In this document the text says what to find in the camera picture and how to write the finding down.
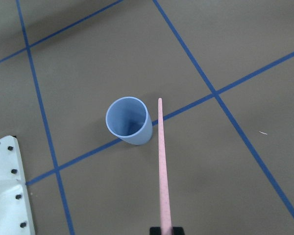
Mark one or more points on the light blue plastic cup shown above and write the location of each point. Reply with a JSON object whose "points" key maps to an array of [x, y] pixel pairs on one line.
{"points": [[128, 119]]}

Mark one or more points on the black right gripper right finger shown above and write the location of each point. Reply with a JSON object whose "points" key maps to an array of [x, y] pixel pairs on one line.
{"points": [[178, 231]]}

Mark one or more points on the pink chopstick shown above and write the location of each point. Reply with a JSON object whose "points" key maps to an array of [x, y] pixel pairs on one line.
{"points": [[165, 211]]}

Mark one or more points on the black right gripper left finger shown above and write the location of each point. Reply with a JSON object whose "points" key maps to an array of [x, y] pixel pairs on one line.
{"points": [[155, 231]]}

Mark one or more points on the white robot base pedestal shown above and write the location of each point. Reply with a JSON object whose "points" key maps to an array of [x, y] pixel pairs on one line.
{"points": [[15, 212]]}

